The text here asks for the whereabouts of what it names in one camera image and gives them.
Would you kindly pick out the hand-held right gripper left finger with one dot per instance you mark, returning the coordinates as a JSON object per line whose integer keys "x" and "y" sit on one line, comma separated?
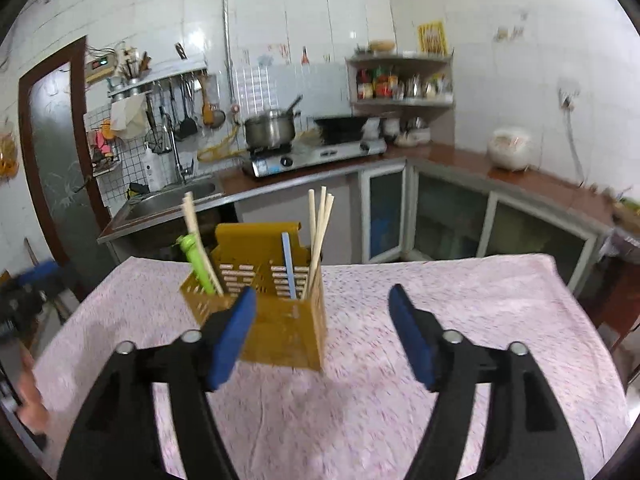
{"x": 235, "y": 330}

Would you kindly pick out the small wall sticker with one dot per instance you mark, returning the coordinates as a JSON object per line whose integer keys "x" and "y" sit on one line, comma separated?
{"x": 507, "y": 33}

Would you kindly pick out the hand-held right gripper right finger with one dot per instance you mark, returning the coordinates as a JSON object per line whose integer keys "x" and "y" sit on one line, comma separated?
{"x": 415, "y": 340}

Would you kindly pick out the silver gas stove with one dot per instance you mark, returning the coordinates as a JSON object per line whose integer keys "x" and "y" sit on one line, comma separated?
{"x": 320, "y": 157}

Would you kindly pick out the blue chair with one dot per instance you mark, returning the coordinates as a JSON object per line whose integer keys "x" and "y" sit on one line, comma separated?
{"x": 42, "y": 270}

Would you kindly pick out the black wok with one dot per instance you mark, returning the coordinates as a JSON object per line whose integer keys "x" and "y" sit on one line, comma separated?
{"x": 340, "y": 129}

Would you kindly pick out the yellow wall picture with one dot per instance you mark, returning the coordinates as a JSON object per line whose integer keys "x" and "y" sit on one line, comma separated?
{"x": 432, "y": 38}

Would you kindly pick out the yellow slotted utensil holder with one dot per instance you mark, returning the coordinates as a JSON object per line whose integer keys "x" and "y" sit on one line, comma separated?
{"x": 280, "y": 330}

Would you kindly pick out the white soap pump bottle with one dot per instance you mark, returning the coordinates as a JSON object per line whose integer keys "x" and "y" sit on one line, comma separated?
{"x": 151, "y": 170}

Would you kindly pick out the white wall outlet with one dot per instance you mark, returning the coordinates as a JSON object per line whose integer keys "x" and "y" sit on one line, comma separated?
{"x": 569, "y": 98}

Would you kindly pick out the plastic covered side table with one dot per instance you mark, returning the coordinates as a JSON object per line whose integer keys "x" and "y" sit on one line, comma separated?
{"x": 620, "y": 285}

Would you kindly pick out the stack of white bowls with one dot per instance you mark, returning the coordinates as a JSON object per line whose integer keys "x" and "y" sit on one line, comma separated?
{"x": 407, "y": 135}

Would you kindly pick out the white rice cooker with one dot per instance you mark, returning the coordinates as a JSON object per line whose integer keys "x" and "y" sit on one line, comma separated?
{"x": 510, "y": 149}

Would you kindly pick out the row of condiment bottles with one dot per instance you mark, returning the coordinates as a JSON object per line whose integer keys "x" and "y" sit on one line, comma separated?
{"x": 385, "y": 85}

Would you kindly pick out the wooden hanging ladle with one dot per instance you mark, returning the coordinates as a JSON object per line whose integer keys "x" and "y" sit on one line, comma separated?
{"x": 212, "y": 115}

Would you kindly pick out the orange wall decoration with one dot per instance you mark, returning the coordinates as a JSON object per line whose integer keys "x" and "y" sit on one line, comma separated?
{"x": 7, "y": 155}

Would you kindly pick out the wall-mounted kitchen knife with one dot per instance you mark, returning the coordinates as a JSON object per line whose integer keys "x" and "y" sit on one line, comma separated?
{"x": 180, "y": 51}

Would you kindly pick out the glass door base cabinet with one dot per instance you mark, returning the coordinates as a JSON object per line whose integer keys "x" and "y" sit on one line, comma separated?
{"x": 450, "y": 222}

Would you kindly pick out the stainless steel pot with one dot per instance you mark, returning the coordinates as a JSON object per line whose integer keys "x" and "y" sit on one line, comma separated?
{"x": 267, "y": 130}

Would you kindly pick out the grey corner shelf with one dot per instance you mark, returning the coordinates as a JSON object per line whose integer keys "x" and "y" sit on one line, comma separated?
{"x": 400, "y": 60}

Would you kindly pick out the pink floral tablecloth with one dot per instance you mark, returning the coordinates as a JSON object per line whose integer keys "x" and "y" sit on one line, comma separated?
{"x": 360, "y": 400}

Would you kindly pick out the white hanging cloth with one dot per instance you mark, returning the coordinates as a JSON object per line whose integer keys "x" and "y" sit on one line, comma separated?
{"x": 127, "y": 117}

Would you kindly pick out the green vegetables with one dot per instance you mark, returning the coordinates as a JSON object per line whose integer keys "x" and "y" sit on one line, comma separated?
{"x": 630, "y": 204}

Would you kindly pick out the dark wooden glass door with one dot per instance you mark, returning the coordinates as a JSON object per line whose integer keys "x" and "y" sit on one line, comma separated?
{"x": 55, "y": 160}

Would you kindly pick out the stainless steel sink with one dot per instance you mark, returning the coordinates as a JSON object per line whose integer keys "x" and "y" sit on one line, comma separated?
{"x": 165, "y": 205}

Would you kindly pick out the metal canister with utensils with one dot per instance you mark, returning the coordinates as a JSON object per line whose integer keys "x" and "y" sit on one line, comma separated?
{"x": 134, "y": 72}

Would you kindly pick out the metal faucet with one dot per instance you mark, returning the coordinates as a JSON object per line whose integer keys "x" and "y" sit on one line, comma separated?
{"x": 175, "y": 155}

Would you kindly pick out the wooden stick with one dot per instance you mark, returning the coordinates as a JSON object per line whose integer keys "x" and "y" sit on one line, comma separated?
{"x": 31, "y": 252}

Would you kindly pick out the beige wall control box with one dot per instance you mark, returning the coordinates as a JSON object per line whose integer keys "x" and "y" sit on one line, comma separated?
{"x": 100, "y": 67}

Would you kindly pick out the metal wall rack shelf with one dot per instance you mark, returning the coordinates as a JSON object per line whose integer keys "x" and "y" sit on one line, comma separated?
{"x": 160, "y": 76}

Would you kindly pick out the light blue plastic spoon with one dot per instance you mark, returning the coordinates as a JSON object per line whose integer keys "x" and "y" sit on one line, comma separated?
{"x": 289, "y": 265}

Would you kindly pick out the person's left hand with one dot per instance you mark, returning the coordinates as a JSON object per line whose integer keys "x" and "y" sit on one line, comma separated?
{"x": 35, "y": 395}

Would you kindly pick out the beige bowl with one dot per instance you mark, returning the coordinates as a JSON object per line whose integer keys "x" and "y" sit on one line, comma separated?
{"x": 382, "y": 46}

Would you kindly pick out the brown kitchen countertop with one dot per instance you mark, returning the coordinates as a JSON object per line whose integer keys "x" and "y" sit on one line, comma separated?
{"x": 450, "y": 160}

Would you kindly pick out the metal wall pipe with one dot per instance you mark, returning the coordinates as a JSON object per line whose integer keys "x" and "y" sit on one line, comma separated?
{"x": 227, "y": 35}

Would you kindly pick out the black hanging spatula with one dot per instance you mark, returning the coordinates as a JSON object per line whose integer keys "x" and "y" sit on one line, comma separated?
{"x": 186, "y": 127}

